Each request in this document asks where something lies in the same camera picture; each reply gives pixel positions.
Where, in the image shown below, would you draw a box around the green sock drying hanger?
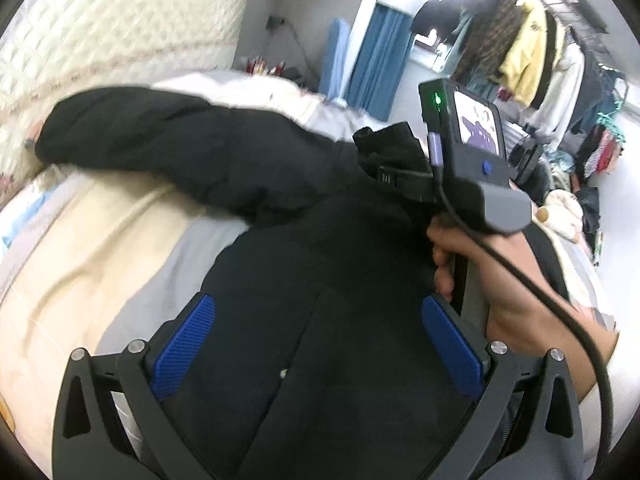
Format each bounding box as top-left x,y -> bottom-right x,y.
597,110 -> 626,145

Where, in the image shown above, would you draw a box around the person's right hand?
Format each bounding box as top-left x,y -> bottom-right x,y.
426,217 -> 617,364

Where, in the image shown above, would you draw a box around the brown plaid scarf hanging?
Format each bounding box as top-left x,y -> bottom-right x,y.
451,0 -> 523,84

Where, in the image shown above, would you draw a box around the white hoodie hanging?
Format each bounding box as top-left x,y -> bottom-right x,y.
529,44 -> 585,141

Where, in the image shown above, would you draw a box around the patchwork plaid bed quilt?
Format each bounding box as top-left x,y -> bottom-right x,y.
0,69 -> 640,470

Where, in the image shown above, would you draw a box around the yellow fleece jacket hanging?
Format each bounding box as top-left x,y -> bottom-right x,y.
498,0 -> 566,107

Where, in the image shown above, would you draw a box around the grey wardrobe cabinet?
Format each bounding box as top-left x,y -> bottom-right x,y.
232,0 -> 376,89

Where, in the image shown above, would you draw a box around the blue curtain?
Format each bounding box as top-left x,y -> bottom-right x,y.
346,4 -> 414,122

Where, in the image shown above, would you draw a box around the blue folded mat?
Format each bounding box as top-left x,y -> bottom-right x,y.
318,18 -> 350,100

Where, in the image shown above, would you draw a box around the bottles on bedside shelf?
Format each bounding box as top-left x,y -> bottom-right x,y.
245,56 -> 285,77

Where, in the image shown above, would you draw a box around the black jacket hanging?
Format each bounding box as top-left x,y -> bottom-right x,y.
410,0 -> 471,41

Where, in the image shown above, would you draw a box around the cream quilted headboard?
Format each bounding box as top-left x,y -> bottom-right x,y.
1,0 -> 247,202

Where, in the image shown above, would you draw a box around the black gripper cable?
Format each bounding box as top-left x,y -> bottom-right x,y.
430,131 -> 615,466

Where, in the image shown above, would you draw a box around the black puffer jacket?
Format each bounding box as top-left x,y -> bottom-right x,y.
34,84 -> 572,480

